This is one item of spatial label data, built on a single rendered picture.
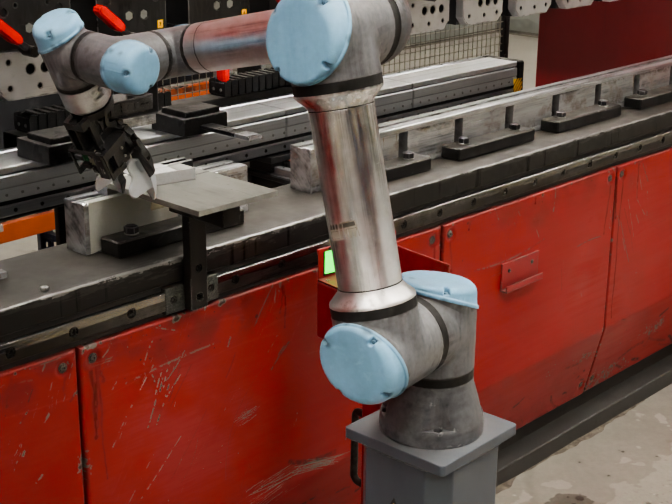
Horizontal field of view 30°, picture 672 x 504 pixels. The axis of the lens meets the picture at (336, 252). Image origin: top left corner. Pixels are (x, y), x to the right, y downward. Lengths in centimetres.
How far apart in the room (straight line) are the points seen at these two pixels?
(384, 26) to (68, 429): 95
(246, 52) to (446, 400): 57
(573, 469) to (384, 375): 186
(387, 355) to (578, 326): 183
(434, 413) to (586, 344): 171
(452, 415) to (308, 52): 56
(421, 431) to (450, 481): 8
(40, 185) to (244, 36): 80
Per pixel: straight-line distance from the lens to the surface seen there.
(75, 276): 216
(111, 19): 215
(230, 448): 247
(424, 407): 176
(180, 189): 219
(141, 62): 182
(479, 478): 183
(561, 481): 335
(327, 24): 152
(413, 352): 163
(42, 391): 213
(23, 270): 221
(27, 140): 249
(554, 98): 330
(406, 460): 177
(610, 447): 355
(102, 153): 198
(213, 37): 185
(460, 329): 172
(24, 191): 248
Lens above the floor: 159
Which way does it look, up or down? 19 degrees down
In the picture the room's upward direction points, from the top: 1 degrees clockwise
